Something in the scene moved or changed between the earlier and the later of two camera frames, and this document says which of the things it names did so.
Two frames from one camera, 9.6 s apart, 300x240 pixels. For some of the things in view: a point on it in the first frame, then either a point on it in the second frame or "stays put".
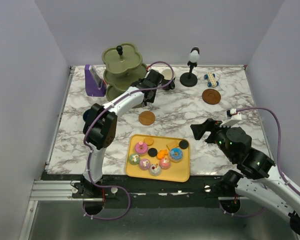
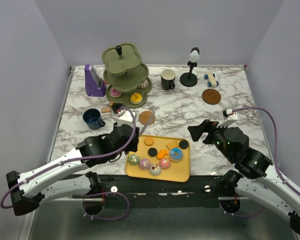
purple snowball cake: (144, 164) stays put
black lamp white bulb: (190, 79) stays put
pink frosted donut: (141, 148) to (114, 93)
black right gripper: (198, 129) stays put
